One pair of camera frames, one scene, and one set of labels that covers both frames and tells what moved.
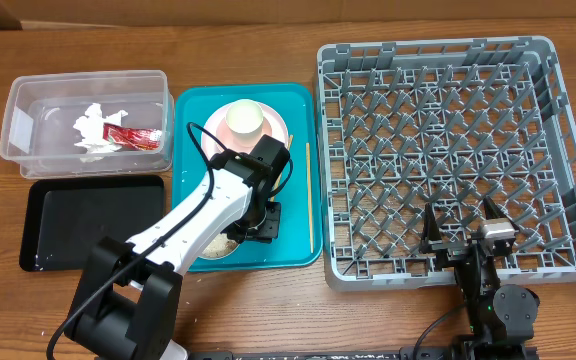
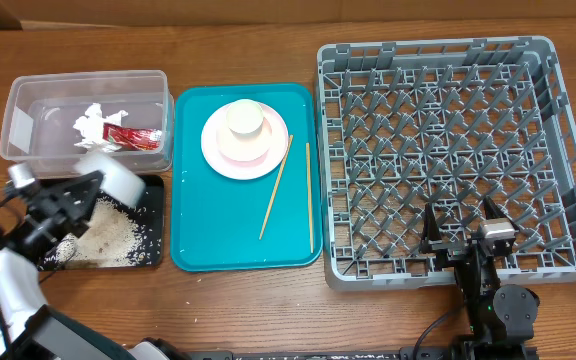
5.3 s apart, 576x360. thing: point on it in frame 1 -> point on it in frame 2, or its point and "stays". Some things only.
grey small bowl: [222, 246] -> [118, 181]
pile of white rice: [222, 245] -> [111, 238]
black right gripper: [451, 249] stays
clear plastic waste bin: [89, 124] stays
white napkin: [91, 128] stays
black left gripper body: [262, 223] -> [43, 229]
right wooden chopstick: [309, 194] stays
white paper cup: [244, 118] stays
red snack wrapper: [132, 138] stays
